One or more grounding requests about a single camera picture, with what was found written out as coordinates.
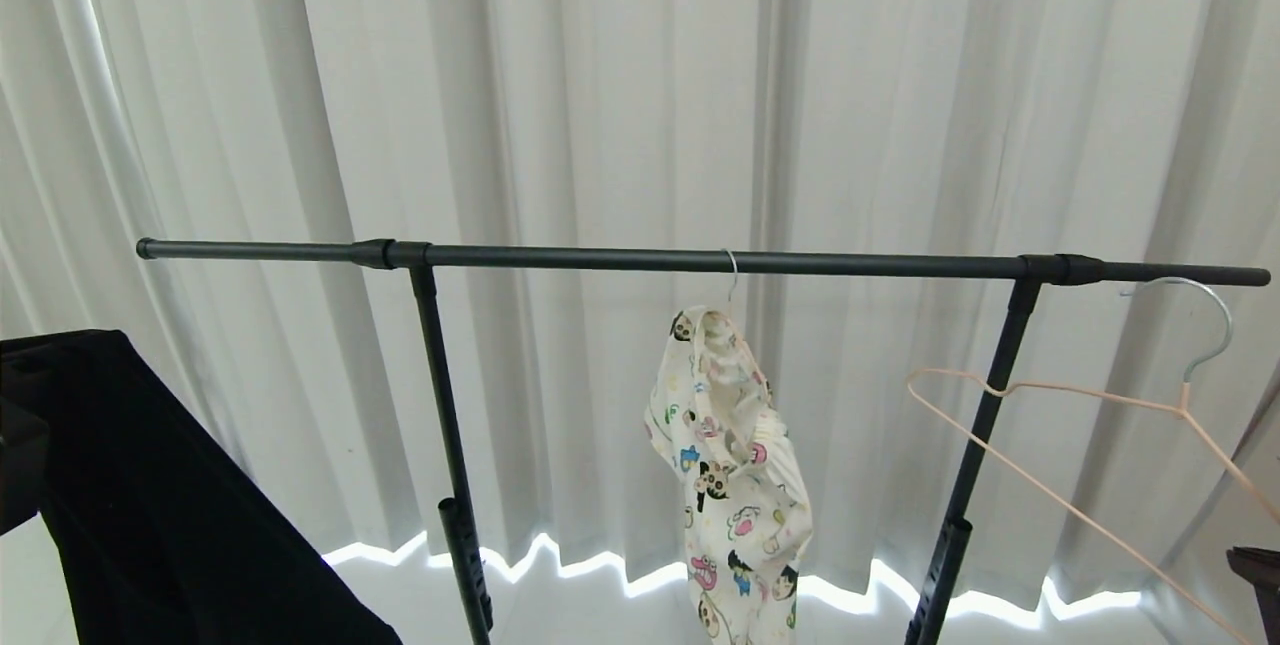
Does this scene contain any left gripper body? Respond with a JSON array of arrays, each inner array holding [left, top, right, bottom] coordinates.
[[0, 403, 51, 536]]

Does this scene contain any black garment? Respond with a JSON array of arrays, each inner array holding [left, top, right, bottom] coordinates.
[[0, 330, 401, 645]]

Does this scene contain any cream printed garment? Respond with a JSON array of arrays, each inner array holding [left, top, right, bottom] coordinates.
[[645, 305, 813, 645]]

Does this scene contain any black clothes rack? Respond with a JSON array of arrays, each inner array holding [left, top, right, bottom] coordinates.
[[136, 238, 1271, 645]]

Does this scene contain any white curtain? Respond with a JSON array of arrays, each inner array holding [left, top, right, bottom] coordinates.
[[0, 0, 1280, 626]]

